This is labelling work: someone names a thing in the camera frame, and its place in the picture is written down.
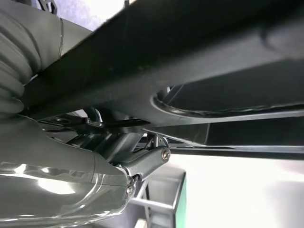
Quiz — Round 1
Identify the green-top workbench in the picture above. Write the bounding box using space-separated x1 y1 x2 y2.
128 166 188 228

